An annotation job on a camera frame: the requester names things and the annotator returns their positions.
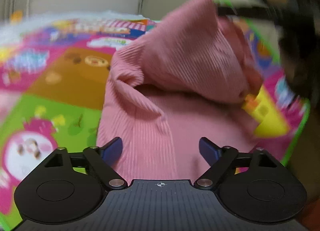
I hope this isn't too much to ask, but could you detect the pink knit sweater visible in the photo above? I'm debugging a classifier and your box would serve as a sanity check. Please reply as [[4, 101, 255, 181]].
[[97, 0, 263, 181]]

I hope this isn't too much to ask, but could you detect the small yellow toy block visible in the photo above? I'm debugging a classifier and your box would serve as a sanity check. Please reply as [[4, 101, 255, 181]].
[[10, 10, 23, 24]]

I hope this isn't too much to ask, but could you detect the colourful cartoon play mat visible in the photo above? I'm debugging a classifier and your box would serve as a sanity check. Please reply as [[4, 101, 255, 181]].
[[0, 0, 311, 231]]

